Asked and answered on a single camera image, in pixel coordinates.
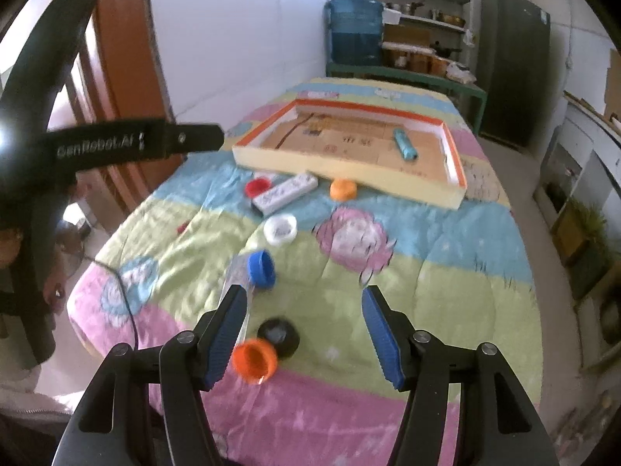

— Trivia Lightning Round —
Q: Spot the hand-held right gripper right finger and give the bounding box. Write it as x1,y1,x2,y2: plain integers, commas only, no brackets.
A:
361,285,559,466

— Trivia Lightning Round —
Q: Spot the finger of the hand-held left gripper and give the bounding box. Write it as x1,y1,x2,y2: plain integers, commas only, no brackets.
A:
164,123,225,156

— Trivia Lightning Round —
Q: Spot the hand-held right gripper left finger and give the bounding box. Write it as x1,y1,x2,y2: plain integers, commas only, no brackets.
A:
58,284,249,466

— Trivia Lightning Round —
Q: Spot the orange hollow bottle cap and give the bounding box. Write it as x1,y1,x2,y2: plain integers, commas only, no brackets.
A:
231,340,279,383

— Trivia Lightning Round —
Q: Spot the black bottle cap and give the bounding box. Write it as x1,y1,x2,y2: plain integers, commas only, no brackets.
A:
257,318,300,357

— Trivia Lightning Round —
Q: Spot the clear plastic case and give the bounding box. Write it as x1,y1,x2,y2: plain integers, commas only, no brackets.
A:
220,257,258,343

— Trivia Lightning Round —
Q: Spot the blue bottle cap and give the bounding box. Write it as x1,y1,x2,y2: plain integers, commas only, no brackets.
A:
247,250,277,288

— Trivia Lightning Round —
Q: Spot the red bottle cap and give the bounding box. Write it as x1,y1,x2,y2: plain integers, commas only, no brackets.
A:
244,178,272,199

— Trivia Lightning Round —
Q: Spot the white bottle cap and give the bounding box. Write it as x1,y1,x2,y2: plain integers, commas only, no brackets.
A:
263,214,298,246

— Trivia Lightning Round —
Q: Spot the shallow cardboard box tray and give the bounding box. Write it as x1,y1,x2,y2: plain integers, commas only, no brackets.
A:
232,98,467,210

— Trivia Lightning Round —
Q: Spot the person's left hand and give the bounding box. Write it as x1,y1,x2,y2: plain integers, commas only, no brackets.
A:
43,269,68,314

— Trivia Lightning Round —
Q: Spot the brown wooden door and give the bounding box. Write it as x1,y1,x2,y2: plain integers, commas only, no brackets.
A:
49,0,175,234

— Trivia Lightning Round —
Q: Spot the printed pastel blanket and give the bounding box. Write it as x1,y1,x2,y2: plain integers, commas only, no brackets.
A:
68,77,543,466

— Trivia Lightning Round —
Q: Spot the white printed carton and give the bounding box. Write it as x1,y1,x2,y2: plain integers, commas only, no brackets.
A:
251,173,319,217

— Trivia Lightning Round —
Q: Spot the orange closed-top bottle cap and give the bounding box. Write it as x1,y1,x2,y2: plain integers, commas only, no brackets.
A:
329,179,359,201

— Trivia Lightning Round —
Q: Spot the blue water jug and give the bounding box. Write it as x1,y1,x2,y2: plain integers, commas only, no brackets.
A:
324,0,385,66

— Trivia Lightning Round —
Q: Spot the light blue tube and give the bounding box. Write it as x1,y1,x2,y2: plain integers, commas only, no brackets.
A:
392,129,419,161

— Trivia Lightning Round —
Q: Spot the person's dark clothing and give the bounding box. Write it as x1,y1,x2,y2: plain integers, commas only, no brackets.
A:
0,262,73,466

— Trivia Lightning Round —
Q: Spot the green potted plant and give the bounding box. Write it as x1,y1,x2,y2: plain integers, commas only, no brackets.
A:
567,199,612,297

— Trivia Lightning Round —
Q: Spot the green shelf rack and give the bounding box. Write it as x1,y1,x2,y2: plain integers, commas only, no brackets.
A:
326,0,488,137

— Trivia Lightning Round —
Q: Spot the white cabinet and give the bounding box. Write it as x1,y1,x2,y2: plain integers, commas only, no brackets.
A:
534,92,621,234

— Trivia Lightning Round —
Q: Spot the black cable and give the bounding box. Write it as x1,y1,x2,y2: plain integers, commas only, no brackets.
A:
73,251,139,353

